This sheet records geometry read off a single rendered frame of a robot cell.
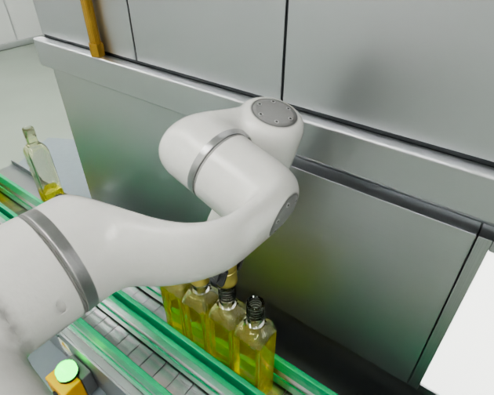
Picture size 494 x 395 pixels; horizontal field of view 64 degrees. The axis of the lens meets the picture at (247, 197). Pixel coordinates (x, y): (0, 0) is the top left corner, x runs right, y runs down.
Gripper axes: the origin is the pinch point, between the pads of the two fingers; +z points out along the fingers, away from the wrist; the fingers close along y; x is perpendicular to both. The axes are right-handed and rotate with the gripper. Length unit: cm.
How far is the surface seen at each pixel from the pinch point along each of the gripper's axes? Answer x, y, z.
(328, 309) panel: 16.4, -11.7, 9.2
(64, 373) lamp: -19.0, 19.5, 39.7
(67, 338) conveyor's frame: -24.3, 14.9, 38.7
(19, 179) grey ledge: -90, -12, 56
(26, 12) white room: -539, -272, 226
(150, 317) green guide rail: -10.9, 4.0, 26.1
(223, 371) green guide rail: 7.7, 4.3, 21.2
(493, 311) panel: 32.7, -11.7, -11.9
